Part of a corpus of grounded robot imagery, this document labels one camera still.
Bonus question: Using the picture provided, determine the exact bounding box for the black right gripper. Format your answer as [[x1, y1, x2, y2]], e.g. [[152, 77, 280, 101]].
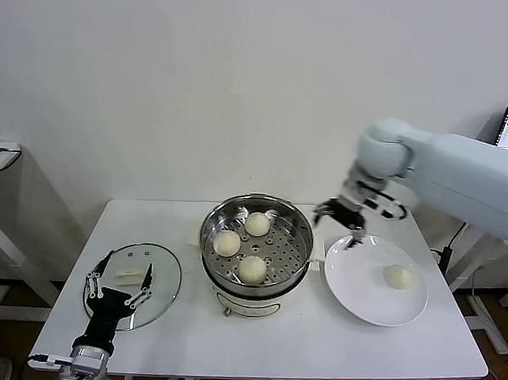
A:
[[311, 196, 368, 252]]

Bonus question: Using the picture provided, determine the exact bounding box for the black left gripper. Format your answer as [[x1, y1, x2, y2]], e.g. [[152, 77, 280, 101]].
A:
[[72, 248, 155, 355]]

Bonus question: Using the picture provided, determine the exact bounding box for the round glass lid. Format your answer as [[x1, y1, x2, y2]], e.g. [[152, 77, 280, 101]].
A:
[[80, 239, 184, 335]]

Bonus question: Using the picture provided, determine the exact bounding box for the white steamed baozi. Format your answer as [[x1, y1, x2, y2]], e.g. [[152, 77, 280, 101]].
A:
[[237, 254, 269, 286], [243, 211, 272, 239], [383, 264, 418, 292], [212, 230, 243, 259]]

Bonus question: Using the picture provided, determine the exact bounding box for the stainless steel steamer basket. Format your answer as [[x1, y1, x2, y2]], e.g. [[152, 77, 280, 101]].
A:
[[197, 190, 317, 290]]

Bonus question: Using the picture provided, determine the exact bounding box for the white round plate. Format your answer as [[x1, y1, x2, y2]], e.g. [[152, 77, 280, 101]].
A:
[[320, 232, 431, 330]]

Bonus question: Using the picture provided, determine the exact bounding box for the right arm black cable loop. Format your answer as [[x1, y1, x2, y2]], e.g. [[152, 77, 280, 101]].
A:
[[372, 190, 410, 221]]

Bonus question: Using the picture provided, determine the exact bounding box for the left arm cable with white plug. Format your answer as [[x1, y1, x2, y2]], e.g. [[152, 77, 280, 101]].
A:
[[26, 353, 75, 369]]

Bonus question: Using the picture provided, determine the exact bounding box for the black cable with stick adapter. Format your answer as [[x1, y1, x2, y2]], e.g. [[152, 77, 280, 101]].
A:
[[428, 219, 469, 277]]

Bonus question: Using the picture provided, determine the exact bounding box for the white side table with cable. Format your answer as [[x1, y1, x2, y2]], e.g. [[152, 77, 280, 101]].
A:
[[0, 141, 70, 347]]

